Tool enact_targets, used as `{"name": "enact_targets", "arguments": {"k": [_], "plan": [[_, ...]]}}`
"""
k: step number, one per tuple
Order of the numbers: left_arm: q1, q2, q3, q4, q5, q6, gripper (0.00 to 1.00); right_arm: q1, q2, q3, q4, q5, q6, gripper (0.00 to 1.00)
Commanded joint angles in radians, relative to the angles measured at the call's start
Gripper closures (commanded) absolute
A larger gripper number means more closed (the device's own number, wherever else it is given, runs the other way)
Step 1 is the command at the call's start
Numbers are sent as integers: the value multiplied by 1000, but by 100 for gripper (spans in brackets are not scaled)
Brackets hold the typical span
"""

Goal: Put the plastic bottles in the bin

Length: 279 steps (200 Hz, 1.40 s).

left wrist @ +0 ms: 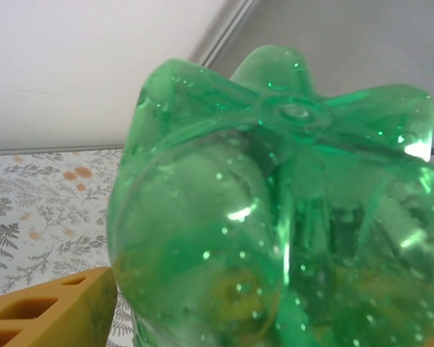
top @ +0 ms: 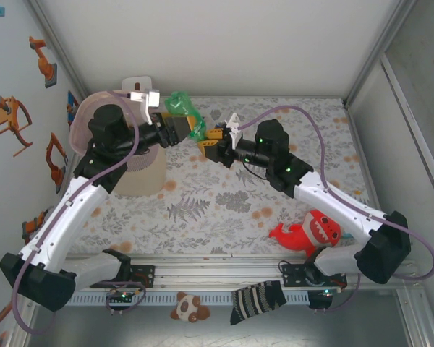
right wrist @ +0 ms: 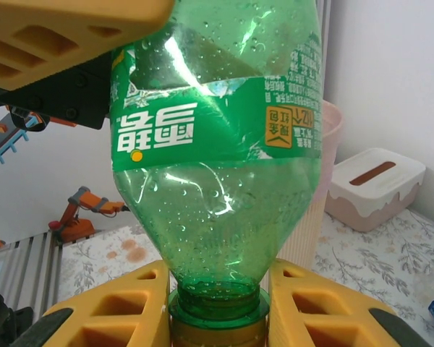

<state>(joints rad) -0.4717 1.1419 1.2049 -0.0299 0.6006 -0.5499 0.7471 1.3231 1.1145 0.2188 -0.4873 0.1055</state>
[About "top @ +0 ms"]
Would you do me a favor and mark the crushed green plastic bottle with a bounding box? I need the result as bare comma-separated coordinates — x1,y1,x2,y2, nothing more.
165,90,208,142

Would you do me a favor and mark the beige ribbed waste bin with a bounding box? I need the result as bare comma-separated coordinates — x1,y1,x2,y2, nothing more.
68,90,166,198

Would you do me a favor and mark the red shark plush toy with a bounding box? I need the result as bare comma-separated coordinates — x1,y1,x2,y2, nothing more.
268,209,343,260

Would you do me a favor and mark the brown white panda plush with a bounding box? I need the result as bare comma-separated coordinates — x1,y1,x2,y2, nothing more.
169,291,210,322

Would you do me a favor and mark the black striped sock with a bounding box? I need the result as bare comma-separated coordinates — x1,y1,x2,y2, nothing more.
229,280,287,326

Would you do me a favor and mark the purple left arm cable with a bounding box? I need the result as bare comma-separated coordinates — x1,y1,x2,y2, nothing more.
12,90,140,335

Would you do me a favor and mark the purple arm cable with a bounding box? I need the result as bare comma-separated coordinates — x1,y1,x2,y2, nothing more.
238,105,434,281
12,90,140,335

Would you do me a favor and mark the blue orange wall sticker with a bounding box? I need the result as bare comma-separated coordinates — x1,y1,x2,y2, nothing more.
65,90,81,126

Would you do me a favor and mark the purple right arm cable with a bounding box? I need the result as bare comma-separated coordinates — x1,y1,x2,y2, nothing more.
238,105,434,281

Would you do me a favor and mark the aluminium frame post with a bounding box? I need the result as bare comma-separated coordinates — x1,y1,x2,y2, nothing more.
25,0,88,98
345,0,419,108

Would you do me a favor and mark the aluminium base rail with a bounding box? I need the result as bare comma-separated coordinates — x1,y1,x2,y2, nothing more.
67,252,348,290

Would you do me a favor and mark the white slotted cable duct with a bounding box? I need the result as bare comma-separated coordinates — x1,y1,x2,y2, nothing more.
35,290,312,308

